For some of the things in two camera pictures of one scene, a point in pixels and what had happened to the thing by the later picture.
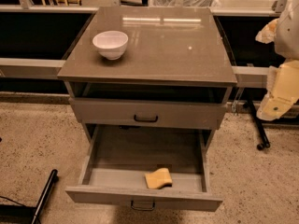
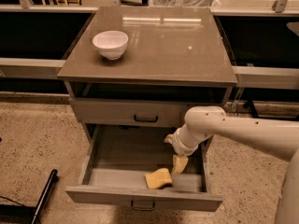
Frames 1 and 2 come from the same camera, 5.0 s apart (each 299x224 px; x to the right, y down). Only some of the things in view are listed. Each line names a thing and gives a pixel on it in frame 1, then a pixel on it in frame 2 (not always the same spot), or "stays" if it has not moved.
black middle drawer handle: [141, 208] stays
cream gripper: [288, 36] → [179, 145]
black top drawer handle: [145, 120] stays
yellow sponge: [158, 178] stays
